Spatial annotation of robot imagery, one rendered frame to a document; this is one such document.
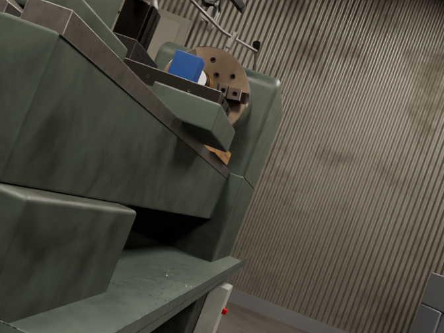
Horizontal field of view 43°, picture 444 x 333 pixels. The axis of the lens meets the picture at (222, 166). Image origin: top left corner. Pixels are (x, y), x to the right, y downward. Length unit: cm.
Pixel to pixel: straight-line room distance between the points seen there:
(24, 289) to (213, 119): 59
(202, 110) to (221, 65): 84
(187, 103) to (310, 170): 395
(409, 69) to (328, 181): 125
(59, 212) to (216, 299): 171
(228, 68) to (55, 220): 138
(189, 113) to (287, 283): 401
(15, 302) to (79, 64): 26
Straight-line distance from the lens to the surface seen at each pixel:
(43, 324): 70
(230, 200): 203
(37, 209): 60
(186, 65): 164
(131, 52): 133
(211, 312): 233
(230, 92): 190
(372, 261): 519
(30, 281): 66
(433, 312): 427
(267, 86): 209
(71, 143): 70
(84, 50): 65
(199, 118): 113
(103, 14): 89
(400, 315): 532
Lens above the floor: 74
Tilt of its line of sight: 4 degrees up
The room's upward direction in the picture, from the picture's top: 21 degrees clockwise
